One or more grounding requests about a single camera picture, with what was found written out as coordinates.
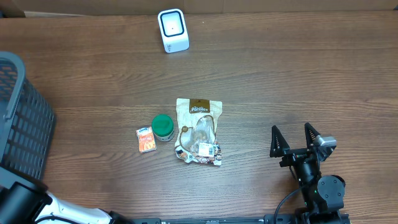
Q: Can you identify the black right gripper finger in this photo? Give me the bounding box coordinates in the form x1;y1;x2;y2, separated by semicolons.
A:
305;123;320;148
269;125;290;157

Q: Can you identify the brown Pantree snack pouch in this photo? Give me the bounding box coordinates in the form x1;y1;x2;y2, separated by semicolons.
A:
175;98;223;166

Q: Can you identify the green lid jar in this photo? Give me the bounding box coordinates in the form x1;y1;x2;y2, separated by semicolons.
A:
151;114;175;142

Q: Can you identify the orange Kleenex tissue pack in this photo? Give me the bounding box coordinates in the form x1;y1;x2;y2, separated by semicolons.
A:
136;127;157;153

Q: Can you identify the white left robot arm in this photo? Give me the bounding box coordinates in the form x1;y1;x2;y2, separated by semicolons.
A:
1;175;132;223

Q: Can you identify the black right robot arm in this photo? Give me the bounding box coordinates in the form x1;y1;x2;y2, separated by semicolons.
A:
269;123;350;223

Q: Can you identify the white barcode scanner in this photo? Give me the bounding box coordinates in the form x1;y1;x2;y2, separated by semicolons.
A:
157;9;190;54

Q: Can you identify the grey plastic mesh basket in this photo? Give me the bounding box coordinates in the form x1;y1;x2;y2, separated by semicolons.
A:
1;51;56;180

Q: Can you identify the brown cardboard backdrop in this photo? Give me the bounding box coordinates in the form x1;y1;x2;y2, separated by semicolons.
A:
1;0;397;17

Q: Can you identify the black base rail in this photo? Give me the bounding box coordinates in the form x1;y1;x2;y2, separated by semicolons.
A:
130;213;351;224

